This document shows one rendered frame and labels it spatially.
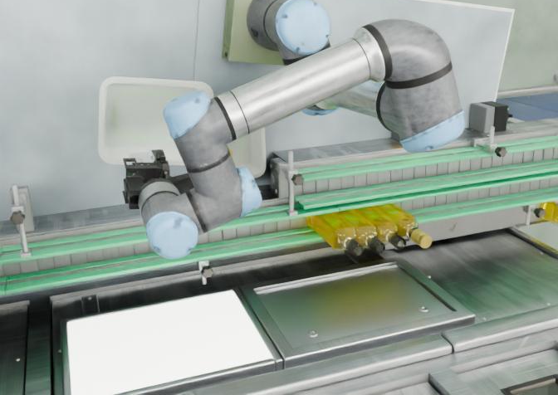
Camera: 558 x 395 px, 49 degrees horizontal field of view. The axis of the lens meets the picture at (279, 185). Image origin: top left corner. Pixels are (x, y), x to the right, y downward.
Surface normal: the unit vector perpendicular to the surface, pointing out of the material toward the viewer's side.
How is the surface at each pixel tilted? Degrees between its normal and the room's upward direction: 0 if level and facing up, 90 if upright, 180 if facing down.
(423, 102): 30
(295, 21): 8
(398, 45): 16
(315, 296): 90
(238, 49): 2
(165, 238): 7
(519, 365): 90
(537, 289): 90
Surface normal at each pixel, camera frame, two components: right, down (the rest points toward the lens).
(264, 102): 0.22, 0.09
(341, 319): -0.03, -0.95
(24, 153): 0.33, 0.30
